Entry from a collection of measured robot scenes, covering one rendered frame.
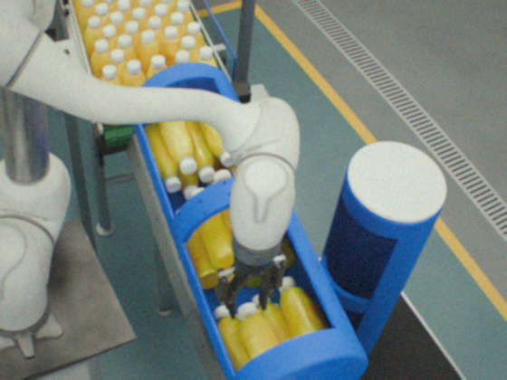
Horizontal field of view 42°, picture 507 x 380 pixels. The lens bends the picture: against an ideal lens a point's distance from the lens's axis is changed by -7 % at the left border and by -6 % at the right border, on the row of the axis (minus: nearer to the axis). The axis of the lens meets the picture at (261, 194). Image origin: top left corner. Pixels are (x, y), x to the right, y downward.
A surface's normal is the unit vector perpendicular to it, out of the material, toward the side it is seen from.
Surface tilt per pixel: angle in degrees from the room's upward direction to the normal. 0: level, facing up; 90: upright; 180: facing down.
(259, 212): 81
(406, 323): 0
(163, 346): 0
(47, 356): 4
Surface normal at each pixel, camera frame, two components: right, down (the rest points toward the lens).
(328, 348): 0.31, -0.66
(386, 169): 0.09, -0.63
